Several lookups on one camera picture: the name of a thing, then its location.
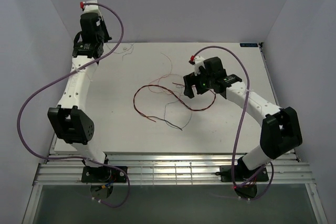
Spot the thin pink wire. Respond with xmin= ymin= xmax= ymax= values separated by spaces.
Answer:
xmin=149 ymin=52 xmax=184 ymax=93

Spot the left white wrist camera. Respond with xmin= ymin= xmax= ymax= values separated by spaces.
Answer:
xmin=80 ymin=0 xmax=102 ymax=17

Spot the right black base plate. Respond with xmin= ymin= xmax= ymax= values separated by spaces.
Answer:
xmin=215 ymin=165 xmax=269 ymax=182

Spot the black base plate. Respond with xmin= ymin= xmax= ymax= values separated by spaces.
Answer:
xmin=81 ymin=166 xmax=128 ymax=184
xmin=215 ymin=165 xmax=269 ymax=182

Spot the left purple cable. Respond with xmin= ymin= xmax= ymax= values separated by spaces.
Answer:
xmin=17 ymin=1 xmax=131 ymax=208

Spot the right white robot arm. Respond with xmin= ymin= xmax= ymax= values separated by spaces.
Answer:
xmin=183 ymin=56 xmax=302 ymax=180

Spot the purple cable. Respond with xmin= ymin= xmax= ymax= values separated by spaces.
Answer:
xmin=17 ymin=1 xmax=131 ymax=208
xmin=188 ymin=46 xmax=275 ymax=201

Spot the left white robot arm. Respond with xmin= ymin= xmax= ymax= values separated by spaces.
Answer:
xmin=47 ymin=13 xmax=111 ymax=182

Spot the thin blue grey wire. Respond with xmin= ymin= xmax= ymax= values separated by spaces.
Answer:
xmin=163 ymin=95 xmax=194 ymax=132

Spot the right blue label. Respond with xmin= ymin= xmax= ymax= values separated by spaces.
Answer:
xmin=239 ymin=42 xmax=259 ymax=48

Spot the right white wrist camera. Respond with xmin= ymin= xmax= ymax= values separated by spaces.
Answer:
xmin=189 ymin=56 xmax=205 ymax=76

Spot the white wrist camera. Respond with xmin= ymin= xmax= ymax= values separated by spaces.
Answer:
xmin=80 ymin=0 xmax=102 ymax=17
xmin=189 ymin=56 xmax=205 ymax=76

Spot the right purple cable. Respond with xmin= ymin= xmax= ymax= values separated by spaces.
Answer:
xmin=188 ymin=46 xmax=275 ymax=201

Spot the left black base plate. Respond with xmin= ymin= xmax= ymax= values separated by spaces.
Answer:
xmin=81 ymin=166 xmax=128 ymax=184

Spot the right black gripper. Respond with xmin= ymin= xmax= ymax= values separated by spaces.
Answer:
xmin=183 ymin=68 xmax=214 ymax=99

